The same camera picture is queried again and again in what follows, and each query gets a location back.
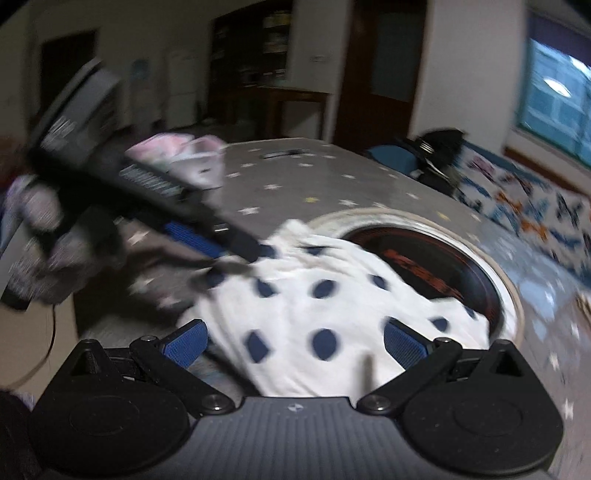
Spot dark wooden door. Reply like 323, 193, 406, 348
332, 0, 428, 156

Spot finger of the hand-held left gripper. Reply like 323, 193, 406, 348
159, 216, 276, 265
188, 256, 260, 291

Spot butterfly print cushion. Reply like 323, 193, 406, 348
454, 143, 525, 219
505, 182, 591, 278

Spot blue sofa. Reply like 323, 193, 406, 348
365, 137, 591, 280

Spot pen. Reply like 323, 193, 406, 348
260, 148, 308, 160

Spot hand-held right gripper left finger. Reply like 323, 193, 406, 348
68, 318, 236, 415

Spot wooden desk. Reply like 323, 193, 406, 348
256, 83, 334, 142

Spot black cable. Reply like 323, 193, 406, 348
8, 302, 59, 394

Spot white refrigerator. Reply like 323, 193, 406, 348
165, 48, 205, 131

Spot white polka dot pants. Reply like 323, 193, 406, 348
178, 219, 493, 398

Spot grey star print tablecloth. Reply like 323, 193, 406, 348
74, 137, 591, 480

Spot black clothing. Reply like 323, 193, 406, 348
408, 154, 459, 195

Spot dark wooden display cabinet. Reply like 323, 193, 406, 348
209, 0, 297, 126

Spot round induction cooker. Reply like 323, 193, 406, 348
307, 207, 526, 348

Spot window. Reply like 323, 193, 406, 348
505, 11, 591, 172

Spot plastic bag with white box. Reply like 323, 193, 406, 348
126, 132, 230, 191

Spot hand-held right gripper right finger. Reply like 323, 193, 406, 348
358, 318, 531, 415

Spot white water dispenser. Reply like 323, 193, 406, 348
126, 57, 158, 131

